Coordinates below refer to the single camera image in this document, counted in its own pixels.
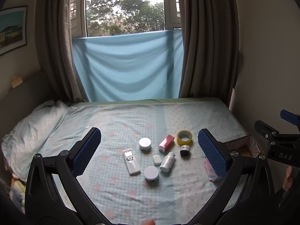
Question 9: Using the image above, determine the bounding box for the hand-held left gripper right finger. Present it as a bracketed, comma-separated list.
[187, 128, 275, 225]

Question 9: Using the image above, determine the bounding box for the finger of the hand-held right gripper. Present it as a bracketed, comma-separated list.
[254, 119, 279, 141]
[280, 109, 300, 125]

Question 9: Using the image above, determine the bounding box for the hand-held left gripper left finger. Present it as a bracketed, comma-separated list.
[25, 127, 110, 225]

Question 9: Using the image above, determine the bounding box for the patterned cardboard box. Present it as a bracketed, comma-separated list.
[204, 134, 266, 183]

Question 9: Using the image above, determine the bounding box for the yellow tape roll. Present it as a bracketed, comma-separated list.
[176, 130, 193, 146]

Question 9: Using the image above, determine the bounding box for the white remote control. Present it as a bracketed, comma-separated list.
[122, 148, 141, 176]

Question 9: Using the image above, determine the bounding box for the white pill bottle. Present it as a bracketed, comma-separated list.
[159, 152, 176, 173]

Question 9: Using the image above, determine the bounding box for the red carton box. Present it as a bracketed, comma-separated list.
[158, 134, 176, 152]

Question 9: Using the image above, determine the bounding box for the white round jar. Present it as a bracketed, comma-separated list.
[139, 137, 152, 152]
[144, 166, 159, 183]

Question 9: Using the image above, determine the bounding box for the person's right hand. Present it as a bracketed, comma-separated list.
[282, 166, 293, 192]

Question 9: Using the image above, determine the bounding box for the patterned bed sheet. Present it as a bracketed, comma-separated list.
[2, 97, 249, 225]

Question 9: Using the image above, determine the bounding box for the crumpled light quilt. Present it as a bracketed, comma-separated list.
[1, 100, 68, 181]

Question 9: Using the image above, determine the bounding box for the grey padded headboard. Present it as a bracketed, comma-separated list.
[0, 71, 51, 141]

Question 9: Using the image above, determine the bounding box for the light blue hanging cloth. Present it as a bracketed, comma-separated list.
[72, 29, 184, 102]

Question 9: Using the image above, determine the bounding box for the brown curtain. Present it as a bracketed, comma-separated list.
[35, 0, 88, 102]
[179, 0, 240, 106]

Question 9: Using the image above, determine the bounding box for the small yellow object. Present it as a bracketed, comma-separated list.
[12, 76, 23, 89]

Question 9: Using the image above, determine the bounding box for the window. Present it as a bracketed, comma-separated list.
[70, 0, 182, 38]

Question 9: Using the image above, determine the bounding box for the framed wall picture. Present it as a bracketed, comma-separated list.
[0, 6, 28, 57]

